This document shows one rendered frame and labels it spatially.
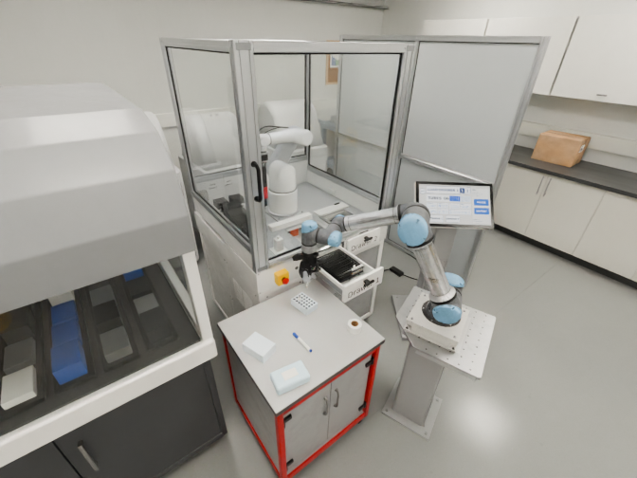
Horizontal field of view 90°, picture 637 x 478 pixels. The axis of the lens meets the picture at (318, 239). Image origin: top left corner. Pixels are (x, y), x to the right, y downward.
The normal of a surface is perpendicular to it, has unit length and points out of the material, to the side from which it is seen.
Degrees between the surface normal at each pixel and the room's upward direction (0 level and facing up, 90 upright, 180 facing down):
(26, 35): 90
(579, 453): 0
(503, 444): 0
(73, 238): 69
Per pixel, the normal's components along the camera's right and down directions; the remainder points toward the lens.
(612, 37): -0.80, 0.30
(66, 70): 0.60, 0.44
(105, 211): 0.58, 0.10
